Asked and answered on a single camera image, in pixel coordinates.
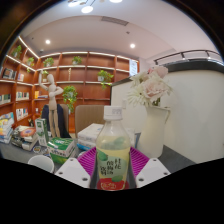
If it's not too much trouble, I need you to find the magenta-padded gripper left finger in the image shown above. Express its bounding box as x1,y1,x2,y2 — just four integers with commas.
54,148,98,189

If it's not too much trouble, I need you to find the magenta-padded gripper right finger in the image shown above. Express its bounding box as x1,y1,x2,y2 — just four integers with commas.
129,146,172,188

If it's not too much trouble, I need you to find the yellow drink bottle white cap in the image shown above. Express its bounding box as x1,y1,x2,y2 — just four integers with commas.
95,105,132,192

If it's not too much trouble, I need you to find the green white flat box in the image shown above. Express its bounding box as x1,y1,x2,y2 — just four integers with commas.
46,137,77,164

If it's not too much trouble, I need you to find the white mug triangle pattern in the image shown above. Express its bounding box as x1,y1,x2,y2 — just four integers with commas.
27,154,55,174

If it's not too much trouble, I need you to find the white ceramic vase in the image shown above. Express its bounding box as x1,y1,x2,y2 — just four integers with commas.
137,104,172,159

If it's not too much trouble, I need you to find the green white upright carton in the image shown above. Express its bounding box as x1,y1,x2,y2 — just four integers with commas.
34,117,50,147

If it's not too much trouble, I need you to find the chair with dark jacket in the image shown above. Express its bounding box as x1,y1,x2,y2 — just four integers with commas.
40,103,69,138

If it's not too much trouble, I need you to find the stack of dark books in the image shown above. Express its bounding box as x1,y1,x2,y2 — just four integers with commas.
11,126,39,152

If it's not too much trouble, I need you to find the wooden artist mannequin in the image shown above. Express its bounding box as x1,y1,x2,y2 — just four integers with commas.
37,71,64,138

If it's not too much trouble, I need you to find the wooden shelf unit with books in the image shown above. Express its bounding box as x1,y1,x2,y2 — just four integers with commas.
0,35,140,134

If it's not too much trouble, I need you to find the pink white flower bouquet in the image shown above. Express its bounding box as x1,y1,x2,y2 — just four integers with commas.
128,64,174,108

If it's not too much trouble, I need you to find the ceiling air vent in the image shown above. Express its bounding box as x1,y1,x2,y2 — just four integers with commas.
101,15,130,27

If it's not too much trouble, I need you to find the ceiling lamp with round bulbs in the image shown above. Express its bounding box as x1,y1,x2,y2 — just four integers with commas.
68,0,124,14

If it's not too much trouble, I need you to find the white wall notice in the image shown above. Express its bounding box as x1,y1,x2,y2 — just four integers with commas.
129,59,138,77

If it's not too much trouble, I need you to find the black ceiling track rail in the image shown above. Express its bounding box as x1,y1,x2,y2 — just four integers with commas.
153,49,224,65

